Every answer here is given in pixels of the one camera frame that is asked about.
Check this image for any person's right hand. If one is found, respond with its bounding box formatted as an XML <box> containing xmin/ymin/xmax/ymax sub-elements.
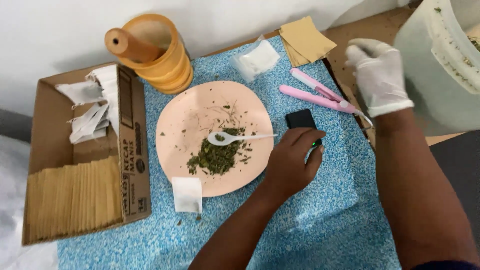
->
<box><xmin>345</xmin><ymin>38</ymin><xmax>415</xmax><ymax>118</ymax></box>

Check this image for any person's left hand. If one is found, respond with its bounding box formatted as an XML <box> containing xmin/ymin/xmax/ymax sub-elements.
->
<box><xmin>262</xmin><ymin>127</ymin><xmax>327</xmax><ymax>205</ymax></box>

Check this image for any small black electronic device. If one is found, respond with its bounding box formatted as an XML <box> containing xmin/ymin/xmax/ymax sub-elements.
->
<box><xmin>285</xmin><ymin>109</ymin><xmax>323</xmax><ymax>148</ymax></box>

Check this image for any stack of loose brown envelopes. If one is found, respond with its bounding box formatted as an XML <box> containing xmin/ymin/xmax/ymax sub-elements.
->
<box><xmin>279</xmin><ymin>16</ymin><xmax>338</xmax><ymax>68</ymax></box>

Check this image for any pink heat sealer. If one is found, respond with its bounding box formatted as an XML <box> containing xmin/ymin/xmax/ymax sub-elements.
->
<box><xmin>279</xmin><ymin>67</ymin><xmax>363</xmax><ymax>115</ymax></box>

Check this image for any translucent white plastic container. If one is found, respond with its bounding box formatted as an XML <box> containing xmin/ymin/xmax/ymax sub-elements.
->
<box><xmin>394</xmin><ymin>0</ymin><xmax>480</xmax><ymax>137</ymax></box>

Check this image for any clear bag of white filters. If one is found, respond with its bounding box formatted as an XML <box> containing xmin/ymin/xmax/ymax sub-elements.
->
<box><xmin>229</xmin><ymin>35</ymin><xmax>281</xmax><ymax>83</ymax></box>

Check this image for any white plastic spoon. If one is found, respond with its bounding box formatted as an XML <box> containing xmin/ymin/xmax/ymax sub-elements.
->
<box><xmin>207</xmin><ymin>131</ymin><xmax>279</xmax><ymax>146</ymax></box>

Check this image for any blue speckled mat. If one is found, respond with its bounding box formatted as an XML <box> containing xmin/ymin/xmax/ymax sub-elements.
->
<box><xmin>56</xmin><ymin>35</ymin><xmax>402</xmax><ymax>270</ymax></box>

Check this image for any pile of dried green herbs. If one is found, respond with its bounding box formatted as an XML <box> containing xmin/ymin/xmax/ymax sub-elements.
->
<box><xmin>187</xmin><ymin>127</ymin><xmax>254</xmax><ymax>176</ymax></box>

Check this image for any yellow wooden mortar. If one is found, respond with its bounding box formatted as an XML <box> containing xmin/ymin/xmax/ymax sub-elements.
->
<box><xmin>119</xmin><ymin>14</ymin><xmax>194</xmax><ymax>95</ymax></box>

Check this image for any pink round plate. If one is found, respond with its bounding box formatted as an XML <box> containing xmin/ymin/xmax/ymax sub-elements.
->
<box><xmin>155</xmin><ymin>80</ymin><xmax>275</xmax><ymax>198</ymax></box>

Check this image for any filled white tea bag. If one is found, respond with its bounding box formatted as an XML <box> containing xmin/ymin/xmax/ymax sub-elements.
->
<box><xmin>172</xmin><ymin>176</ymin><xmax>203</xmax><ymax>214</ymax></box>

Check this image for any brown wooden pestle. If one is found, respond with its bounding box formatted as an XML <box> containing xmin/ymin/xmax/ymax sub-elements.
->
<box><xmin>104</xmin><ymin>28</ymin><xmax>166</xmax><ymax>64</ymax></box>

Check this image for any dark purple sleeve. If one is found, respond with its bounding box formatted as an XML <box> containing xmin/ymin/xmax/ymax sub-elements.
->
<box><xmin>412</xmin><ymin>260</ymin><xmax>480</xmax><ymax>270</ymax></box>

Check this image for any pile of white filter bags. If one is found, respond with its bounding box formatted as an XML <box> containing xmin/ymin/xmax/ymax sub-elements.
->
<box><xmin>55</xmin><ymin>64</ymin><xmax>121</xmax><ymax>145</ymax></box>

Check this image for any brown cardboard box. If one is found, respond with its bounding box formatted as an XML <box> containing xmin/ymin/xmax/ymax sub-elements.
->
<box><xmin>22</xmin><ymin>63</ymin><xmax>152</xmax><ymax>247</ymax></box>

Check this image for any row of brown paper envelopes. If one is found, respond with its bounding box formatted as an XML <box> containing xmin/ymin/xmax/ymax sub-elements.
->
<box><xmin>25</xmin><ymin>155</ymin><xmax>124</xmax><ymax>242</ymax></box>

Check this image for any white sealer cable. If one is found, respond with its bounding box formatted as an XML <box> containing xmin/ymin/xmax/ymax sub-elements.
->
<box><xmin>356</xmin><ymin>110</ymin><xmax>374</xmax><ymax>131</ymax></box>

